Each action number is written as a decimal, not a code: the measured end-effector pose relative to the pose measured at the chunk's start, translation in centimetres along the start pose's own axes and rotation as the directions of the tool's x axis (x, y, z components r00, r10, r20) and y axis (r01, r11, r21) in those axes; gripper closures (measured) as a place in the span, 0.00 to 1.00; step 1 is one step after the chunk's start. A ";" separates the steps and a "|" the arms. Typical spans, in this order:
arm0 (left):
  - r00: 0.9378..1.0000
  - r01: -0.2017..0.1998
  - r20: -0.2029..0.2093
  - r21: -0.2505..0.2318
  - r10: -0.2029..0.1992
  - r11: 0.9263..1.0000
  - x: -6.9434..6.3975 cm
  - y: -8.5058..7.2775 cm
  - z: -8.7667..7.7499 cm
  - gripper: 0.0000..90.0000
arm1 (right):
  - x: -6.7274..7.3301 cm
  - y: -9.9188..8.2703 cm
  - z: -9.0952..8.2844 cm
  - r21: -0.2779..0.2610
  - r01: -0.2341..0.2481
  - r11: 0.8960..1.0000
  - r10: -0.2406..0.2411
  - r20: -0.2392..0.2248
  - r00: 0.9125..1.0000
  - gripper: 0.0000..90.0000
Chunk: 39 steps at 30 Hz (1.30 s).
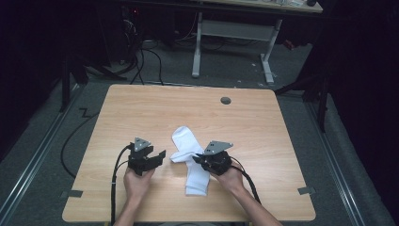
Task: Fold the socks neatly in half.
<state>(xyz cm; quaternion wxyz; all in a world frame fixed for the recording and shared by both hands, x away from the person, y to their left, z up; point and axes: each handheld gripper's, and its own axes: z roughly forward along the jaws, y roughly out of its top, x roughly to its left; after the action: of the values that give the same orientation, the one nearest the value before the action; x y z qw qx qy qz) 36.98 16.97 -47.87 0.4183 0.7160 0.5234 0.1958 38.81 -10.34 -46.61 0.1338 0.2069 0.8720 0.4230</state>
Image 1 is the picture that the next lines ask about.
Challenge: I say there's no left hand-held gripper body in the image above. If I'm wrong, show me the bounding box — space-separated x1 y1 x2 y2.
126 137 156 177

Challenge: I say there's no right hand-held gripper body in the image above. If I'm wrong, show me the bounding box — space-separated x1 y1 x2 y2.
201 140 233 177

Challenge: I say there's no white sock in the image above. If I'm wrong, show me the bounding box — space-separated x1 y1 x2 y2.
169 125 211 197

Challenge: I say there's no person's right hand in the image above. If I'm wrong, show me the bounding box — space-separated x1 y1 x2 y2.
213 162 247 196

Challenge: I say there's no person's left hand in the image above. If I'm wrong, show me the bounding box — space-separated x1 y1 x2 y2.
122 167 155 202

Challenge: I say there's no grey tape strip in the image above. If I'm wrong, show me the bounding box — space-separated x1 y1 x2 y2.
60 189 84 199
296 186 316 196

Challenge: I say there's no black metal stand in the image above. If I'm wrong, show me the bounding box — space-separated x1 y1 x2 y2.
59 56 90 113
275 72 330 133

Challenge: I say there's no black computer tower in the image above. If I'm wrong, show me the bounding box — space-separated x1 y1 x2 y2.
120 4 144 65

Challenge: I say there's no white-legged desk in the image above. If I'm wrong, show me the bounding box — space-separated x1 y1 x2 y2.
187 0 324 85

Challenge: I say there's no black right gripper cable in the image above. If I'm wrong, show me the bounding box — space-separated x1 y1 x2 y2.
231 155 262 205

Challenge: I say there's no long curved black floor cable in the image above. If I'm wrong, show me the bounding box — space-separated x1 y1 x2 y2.
59 106 101 179

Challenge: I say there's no metal floor rail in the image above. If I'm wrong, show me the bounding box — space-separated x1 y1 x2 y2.
0 83 84 226
305 102 366 226

